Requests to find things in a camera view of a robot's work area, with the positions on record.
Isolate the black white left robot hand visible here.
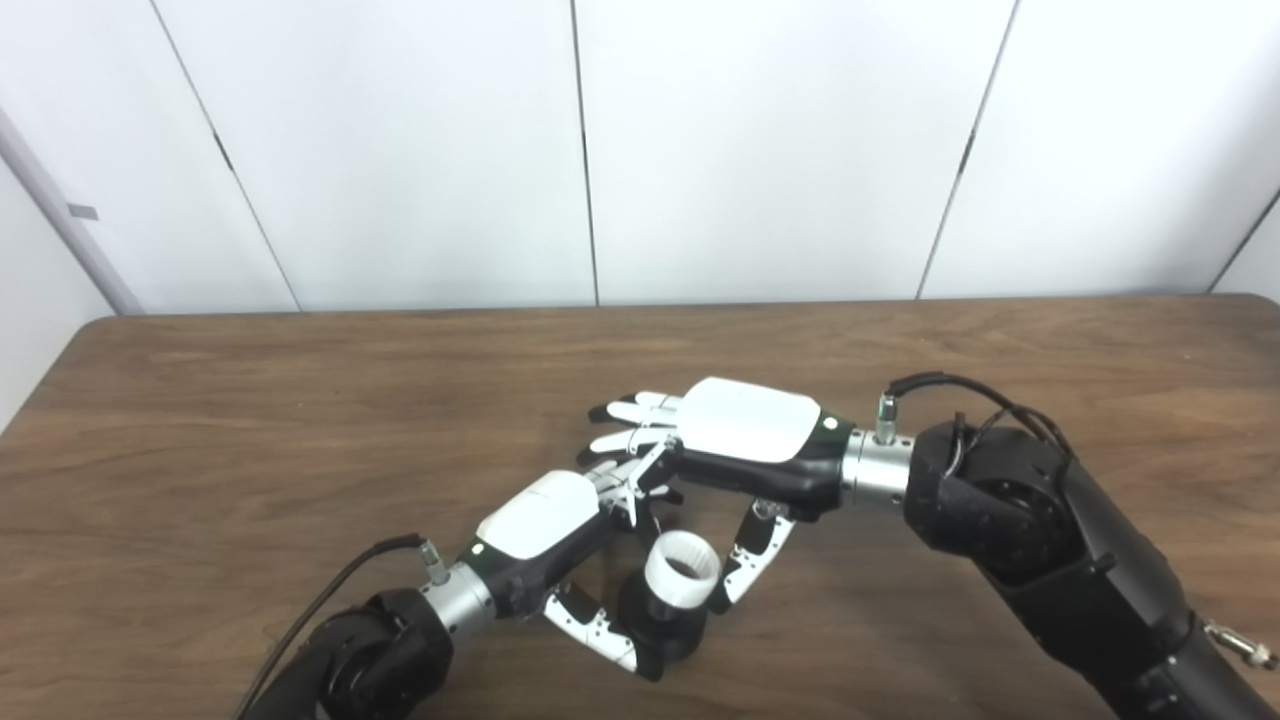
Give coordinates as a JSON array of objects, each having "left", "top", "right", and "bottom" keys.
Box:
[{"left": 458, "top": 455, "right": 686, "bottom": 683}]

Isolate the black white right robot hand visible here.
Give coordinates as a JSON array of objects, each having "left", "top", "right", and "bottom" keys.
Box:
[{"left": 577, "top": 377, "right": 856, "bottom": 615}]

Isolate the white plastic ring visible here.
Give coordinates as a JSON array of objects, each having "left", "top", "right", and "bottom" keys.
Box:
[{"left": 644, "top": 531, "right": 721, "bottom": 605}]

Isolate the round black part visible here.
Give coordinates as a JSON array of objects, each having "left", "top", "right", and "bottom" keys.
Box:
[{"left": 617, "top": 570, "right": 709, "bottom": 663}]

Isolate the silver forearm connector plug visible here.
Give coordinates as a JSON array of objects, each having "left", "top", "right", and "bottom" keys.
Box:
[{"left": 1205, "top": 620, "right": 1279, "bottom": 669}]

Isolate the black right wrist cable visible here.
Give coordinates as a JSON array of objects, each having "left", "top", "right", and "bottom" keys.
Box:
[{"left": 875, "top": 371, "right": 1076, "bottom": 476}]

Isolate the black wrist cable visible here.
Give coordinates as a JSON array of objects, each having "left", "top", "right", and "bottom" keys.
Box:
[
  {"left": 875, "top": 371, "right": 1076, "bottom": 476},
  {"left": 235, "top": 533, "right": 451, "bottom": 716}
]

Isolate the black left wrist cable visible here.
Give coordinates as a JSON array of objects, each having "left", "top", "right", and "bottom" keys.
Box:
[{"left": 235, "top": 533, "right": 451, "bottom": 716}]

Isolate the grey wall corner post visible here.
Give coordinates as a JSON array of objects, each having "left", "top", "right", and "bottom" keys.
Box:
[{"left": 0, "top": 105, "right": 146, "bottom": 316}]

